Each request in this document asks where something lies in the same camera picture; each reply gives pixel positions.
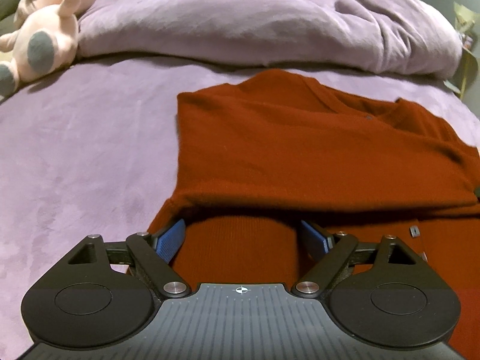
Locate pink plush toy grey spots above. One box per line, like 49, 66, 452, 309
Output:
1, 0, 96, 98

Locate purple bed sheet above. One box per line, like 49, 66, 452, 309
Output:
0, 52, 480, 360

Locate gold frame side table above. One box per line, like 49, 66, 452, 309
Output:
445, 2, 479, 101

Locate purple rumpled duvet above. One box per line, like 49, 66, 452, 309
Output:
77, 0, 462, 80

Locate dark red knit cardigan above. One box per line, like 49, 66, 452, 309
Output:
149, 70, 479, 359

